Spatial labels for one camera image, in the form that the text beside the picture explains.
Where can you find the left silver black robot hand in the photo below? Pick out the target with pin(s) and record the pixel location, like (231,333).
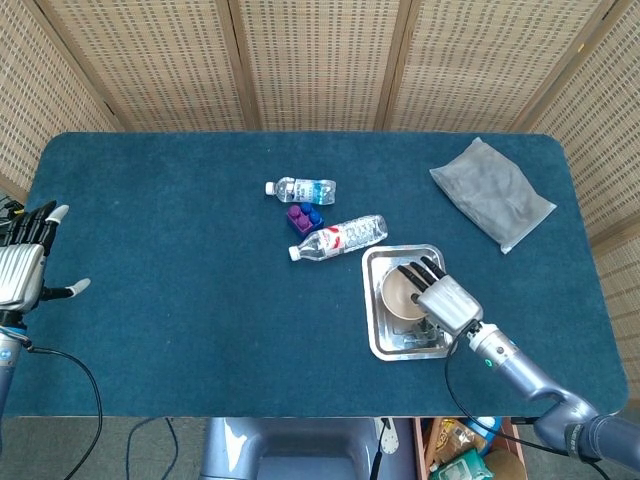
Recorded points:
(20,272)

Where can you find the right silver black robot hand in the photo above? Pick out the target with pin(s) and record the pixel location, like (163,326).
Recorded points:
(450,302)

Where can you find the white bowl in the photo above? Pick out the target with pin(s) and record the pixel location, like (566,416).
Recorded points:
(395,297)

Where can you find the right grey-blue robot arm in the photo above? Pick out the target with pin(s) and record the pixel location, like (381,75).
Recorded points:
(530,375)

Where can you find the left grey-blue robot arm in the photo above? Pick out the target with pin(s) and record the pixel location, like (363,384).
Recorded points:
(7,360)

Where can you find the silver metal tray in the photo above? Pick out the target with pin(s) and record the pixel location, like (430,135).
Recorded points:
(380,340)

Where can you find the grey plastic bag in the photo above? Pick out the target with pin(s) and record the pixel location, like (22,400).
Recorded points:
(492,192)

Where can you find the large red-label water bottle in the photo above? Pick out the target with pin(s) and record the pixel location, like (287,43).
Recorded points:
(345,237)

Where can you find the blue plastic bottle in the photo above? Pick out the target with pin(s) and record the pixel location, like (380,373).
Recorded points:
(487,425)

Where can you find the yellow snack bag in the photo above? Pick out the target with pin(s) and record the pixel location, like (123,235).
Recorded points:
(457,440)

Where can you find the pink storage box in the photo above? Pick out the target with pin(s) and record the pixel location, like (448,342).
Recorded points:
(419,450)

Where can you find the blue toy brick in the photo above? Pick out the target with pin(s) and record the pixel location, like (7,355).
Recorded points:
(315,215)

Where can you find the green wet wipes pack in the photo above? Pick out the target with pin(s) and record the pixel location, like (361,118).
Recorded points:
(457,467)

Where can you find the purple toy brick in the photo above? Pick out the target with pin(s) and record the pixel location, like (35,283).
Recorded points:
(299,220)

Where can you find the small blue-label water bottle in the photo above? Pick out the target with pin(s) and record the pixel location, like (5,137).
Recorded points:
(305,190)

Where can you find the blue felt table cover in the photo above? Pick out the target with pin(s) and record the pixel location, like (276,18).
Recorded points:
(225,325)

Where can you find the woven bamboo folding screen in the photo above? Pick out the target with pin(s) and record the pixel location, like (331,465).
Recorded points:
(320,60)

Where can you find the white perforated bracket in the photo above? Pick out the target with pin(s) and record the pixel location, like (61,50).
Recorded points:
(389,440)

